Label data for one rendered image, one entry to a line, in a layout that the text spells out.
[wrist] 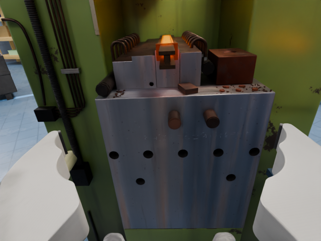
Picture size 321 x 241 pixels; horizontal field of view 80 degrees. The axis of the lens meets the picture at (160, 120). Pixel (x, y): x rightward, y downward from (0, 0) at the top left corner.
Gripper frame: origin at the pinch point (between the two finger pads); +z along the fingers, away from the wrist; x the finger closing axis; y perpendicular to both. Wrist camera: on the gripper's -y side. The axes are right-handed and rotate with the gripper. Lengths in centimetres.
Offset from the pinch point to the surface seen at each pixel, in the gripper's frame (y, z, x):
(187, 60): 2.4, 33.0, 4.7
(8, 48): 55, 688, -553
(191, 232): 55, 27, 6
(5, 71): 55, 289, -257
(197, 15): -7, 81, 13
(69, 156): 36, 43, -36
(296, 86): 14, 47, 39
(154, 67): 3.5, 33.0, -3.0
